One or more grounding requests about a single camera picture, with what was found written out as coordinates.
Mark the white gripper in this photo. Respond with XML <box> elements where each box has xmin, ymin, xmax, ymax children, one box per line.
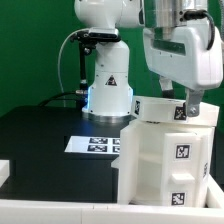
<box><xmin>143</xmin><ymin>26</ymin><xmax>223</xmax><ymax>117</ymax></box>

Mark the white cabinet top block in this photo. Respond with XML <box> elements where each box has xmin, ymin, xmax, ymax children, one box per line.
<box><xmin>131</xmin><ymin>95</ymin><xmax>221</xmax><ymax>128</ymax></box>

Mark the white cabinet door panel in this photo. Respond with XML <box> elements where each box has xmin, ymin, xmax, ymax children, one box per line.
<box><xmin>160</xmin><ymin>133</ymin><xmax>205</xmax><ymax>207</ymax></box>

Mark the white cabinet box body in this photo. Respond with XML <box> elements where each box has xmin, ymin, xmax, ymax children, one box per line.
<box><xmin>112</xmin><ymin>120</ymin><xmax>214</xmax><ymax>206</ymax></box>

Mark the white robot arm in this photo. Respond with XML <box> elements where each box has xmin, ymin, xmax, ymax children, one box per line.
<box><xmin>74</xmin><ymin>0</ymin><xmax>223</xmax><ymax>119</ymax></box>

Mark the white paper with markers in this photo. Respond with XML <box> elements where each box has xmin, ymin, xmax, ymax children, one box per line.
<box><xmin>65</xmin><ymin>136</ymin><xmax>120</xmax><ymax>155</ymax></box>

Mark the black cable on table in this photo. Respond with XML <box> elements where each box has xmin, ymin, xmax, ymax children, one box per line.
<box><xmin>38</xmin><ymin>91</ymin><xmax>89</xmax><ymax>108</ymax></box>

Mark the black camera on stand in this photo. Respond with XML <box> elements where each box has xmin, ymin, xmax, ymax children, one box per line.
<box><xmin>70</xmin><ymin>27</ymin><xmax>121</xmax><ymax>96</ymax></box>

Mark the grey camera cable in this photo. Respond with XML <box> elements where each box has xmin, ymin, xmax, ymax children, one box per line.
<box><xmin>57</xmin><ymin>28</ymin><xmax>88</xmax><ymax>94</ymax></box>

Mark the white right border rail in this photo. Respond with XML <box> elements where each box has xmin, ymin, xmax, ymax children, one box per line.
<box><xmin>206</xmin><ymin>176</ymin><xmax>224</xmax><ymax>209</ymax></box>

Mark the white border rail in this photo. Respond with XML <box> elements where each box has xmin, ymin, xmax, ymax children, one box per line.
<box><xmin>206</xmin><ymin>176</ymin><xmax>224</xmax><ymax>209</ymax></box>
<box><xmin>0</xmin><ymin>160</ymin><xmax>10</xmax><ymax>187</ymax></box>
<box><xmin>0</xmin><ymin>200</ymin><xmax>224</xmax><ymax>224</ymax></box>

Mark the white left border rail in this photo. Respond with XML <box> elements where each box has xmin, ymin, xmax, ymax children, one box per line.
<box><xmin>0</xmin><ymin>160</ymin><xmax>10</xmax><ymax>187</ymax></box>

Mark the white front border rail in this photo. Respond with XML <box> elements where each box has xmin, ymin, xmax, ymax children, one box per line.
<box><xmin>0</xmin><ymin>200</ymin><xmax>224</xmax><ymax>224</ymax></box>

